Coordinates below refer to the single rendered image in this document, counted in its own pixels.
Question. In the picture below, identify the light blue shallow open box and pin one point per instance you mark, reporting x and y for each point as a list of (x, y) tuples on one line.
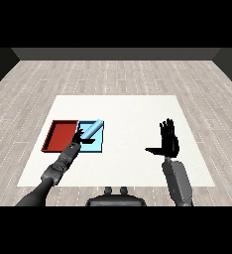
[(94, 144)]

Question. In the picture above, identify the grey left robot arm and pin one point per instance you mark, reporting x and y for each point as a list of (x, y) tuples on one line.
[(64, 161)]

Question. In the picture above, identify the red shallow open box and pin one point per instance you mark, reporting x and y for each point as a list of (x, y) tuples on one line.
[(61, 136)]

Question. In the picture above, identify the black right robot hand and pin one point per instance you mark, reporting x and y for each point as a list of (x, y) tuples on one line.
[(169, 142)]

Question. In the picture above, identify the dark grey robot body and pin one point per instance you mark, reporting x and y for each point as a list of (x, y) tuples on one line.
[(116, 199)]

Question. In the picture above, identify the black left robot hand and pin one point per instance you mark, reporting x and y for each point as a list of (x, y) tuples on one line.
[(78, 136)]

